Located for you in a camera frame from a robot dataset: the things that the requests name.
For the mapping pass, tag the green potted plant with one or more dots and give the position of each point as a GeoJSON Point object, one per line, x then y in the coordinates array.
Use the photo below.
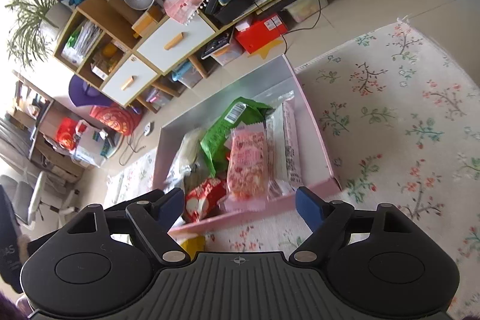
{"type": "Point", "coordinates": [37, 27]}

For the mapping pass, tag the pink rice cracker pack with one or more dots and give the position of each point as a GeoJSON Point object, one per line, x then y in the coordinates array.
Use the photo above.
{"type": "Point", "coordinates": [247, 175]}

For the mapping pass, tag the green snack bag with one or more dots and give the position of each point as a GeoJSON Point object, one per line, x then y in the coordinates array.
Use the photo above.
{"type": "Point", "coordinates": [240, 111]}

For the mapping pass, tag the white clear snack pack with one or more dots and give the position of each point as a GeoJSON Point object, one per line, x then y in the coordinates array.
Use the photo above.
{"type": "Point", "coordinates": [284, 167]}

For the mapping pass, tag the red cardboard box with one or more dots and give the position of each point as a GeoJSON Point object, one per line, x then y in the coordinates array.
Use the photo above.
{"type": "Point", "coordinates": [260, 33]}

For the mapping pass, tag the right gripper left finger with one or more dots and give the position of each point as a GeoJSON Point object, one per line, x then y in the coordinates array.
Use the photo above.
{"type": "Point", "coordinates": [147, 220]}

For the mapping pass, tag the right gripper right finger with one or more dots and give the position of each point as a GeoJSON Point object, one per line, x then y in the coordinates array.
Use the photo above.
{"type": "Point", "coordinates": [332, 225]}

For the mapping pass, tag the pink cardboard box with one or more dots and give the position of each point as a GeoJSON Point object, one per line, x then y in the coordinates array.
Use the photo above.
{"type": "Point", "coordinates": [180, 161]}

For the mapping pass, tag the red white snack pack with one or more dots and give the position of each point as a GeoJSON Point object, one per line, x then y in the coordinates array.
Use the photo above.
{"type": "Point", "coordinates": [203, 199]}

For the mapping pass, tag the wooden white drawer cabinet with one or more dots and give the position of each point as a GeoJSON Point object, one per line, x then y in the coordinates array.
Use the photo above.
{"type": "Point", "coordinates": [141, 62]}

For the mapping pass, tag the purple hat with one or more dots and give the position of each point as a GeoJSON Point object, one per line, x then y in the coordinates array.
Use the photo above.
{"type": "Point", "coordinates": [82, 94]}

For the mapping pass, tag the clear plastic storage bin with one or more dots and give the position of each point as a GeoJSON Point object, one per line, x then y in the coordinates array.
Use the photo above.
{"type": "Point", "coordinates": [187, 74]}

